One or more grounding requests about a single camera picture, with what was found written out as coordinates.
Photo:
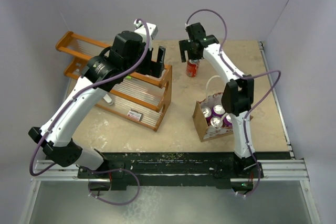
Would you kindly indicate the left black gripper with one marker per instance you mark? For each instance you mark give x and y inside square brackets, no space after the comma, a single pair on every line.
[152,68]

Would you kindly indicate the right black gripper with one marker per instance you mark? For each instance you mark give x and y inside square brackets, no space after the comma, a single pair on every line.
[184,45]

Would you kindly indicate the red cola can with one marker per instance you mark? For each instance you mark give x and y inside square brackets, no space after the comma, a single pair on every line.
[192,68]
[216,122]

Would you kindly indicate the purple fanta can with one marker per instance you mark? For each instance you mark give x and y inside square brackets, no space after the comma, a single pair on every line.
[207,112]
[227,120]
[218,110]

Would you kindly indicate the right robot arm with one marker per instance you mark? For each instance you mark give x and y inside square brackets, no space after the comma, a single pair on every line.
[237,98]

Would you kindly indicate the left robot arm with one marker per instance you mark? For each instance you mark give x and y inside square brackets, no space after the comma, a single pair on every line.
[130,52]

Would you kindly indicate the canvas tote bag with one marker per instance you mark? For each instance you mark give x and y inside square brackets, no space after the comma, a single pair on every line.
[204,130]

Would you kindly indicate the orange wooden shelf rack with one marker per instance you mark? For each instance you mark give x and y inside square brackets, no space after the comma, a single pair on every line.
[147,95]

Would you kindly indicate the small red white box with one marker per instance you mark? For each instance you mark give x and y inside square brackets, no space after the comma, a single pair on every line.
[135,115]

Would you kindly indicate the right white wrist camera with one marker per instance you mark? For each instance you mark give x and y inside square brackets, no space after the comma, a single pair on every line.
[195,31]

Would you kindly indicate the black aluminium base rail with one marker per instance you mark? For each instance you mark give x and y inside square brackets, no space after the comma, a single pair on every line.
[209,169]

